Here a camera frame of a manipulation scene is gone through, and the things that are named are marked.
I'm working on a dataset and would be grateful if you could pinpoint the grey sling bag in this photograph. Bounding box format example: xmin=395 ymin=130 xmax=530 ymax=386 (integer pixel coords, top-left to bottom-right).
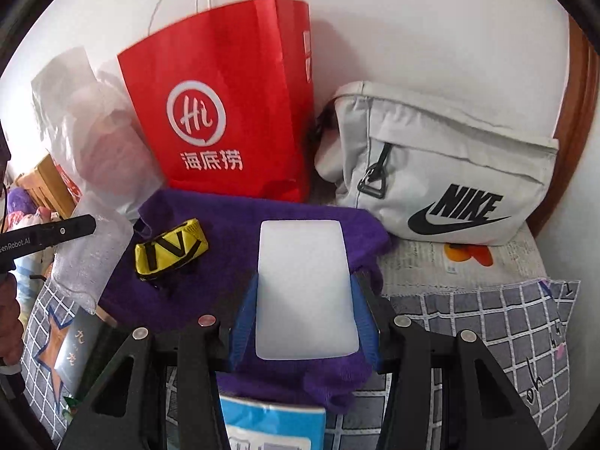
xmin=307 ymin=81 xmax=561 ymax=247

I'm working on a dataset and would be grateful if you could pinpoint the brown wooden door frame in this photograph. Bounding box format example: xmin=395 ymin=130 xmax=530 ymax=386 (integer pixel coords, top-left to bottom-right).
xmin=529 ymin=12 xmax=600 ymax=240

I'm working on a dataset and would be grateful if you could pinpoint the person's left hand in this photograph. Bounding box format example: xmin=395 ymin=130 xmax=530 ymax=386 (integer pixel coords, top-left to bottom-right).
xmin=0 ymin=272 xmax=23 ymax=367

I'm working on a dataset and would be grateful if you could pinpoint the purple plush toy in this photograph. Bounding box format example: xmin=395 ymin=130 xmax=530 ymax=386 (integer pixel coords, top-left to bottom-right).
xmin=7 ymin=186 xmax=36 ymax=216

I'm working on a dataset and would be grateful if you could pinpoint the blue tissue pack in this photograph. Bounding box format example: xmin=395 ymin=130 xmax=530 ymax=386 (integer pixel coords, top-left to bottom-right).
xmin=218 ymin=394 xmax=327 ymax=450

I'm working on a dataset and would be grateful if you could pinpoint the grey checked blanket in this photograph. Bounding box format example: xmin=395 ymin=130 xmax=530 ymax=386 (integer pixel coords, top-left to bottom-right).
xmin=21 ymin=276 xmax=582 ymax=450

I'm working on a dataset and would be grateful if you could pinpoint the yellow pouch with black straps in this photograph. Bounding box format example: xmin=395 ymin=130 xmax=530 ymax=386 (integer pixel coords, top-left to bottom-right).
xmin=135 ymin=218 xmax=208 ymax=287

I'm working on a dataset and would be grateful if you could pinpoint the white plastic shopping bag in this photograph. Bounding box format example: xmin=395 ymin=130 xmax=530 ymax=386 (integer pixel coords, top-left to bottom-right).
xmin=30 ymin=46 xmax=165 ymax=219

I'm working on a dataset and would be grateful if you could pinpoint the clear plastic pouch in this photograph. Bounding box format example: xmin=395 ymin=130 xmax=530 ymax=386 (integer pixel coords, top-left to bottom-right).
xmin=51 ymin=192 xmax=137 ymax=315

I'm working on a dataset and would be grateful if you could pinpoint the purple towel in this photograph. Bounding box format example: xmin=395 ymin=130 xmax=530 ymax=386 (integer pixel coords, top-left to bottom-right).
xmin=98 ymin=189 xmax=393 ymax=416

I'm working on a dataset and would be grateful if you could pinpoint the red paper bag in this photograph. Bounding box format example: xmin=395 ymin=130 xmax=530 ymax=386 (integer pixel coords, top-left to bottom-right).
xmin=117 ymin=0 xmax=316 ymax=203

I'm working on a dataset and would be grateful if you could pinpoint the white rectangular card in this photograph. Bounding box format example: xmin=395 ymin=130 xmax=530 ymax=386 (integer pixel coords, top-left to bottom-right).
xmin=254 ymin=219 xmax=361 ymax=359

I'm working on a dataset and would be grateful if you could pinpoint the wooden headboard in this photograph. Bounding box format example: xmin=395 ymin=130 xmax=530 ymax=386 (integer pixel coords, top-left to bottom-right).
xmin=16 ymin=154 xmax=78 ymax=219

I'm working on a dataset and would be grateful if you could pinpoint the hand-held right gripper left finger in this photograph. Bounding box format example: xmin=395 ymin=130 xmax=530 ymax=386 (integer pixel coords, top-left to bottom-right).
xmin=58 ymin=274 xmax=261 ymax=450

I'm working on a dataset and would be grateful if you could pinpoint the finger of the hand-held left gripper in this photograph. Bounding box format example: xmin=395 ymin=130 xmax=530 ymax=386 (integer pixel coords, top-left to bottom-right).
xmin=51 ymin=214 xmax=98 ymax=245

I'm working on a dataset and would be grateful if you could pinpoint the dark tea tin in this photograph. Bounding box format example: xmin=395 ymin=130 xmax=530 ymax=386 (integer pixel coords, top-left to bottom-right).
xmin=53 ymin=309 xmax=132 ymax=401

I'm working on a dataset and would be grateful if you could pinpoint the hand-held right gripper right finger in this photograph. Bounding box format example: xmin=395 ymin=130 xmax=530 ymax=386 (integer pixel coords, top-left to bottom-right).
xmin=349 ymin=272 xmax=549 ymax=450

